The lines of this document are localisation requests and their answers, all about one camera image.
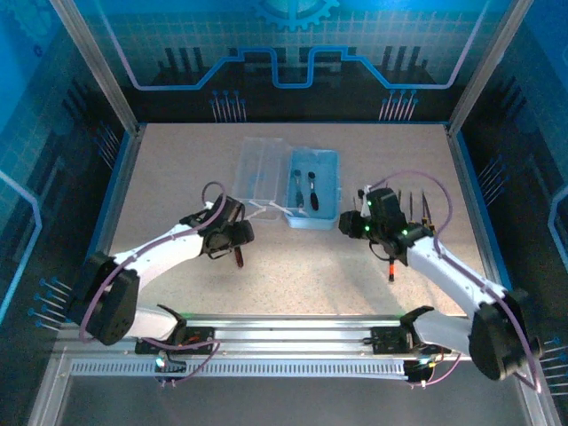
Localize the blue plastic tool box base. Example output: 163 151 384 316
283 147 342 231

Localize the clear plastic tool box lid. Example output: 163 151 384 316
231 136 288 223

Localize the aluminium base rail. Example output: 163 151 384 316
55 312 489 360

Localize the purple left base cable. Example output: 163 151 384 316
146 337 222 388

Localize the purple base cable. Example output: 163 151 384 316
146 337 222 388
410 352 465 390

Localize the slotted grey cable duct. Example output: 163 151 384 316
70 359 412 381

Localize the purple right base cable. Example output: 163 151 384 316
410 352 465 390

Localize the aluminium frame post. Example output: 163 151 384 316
48 0 146 134
447 0 533 134

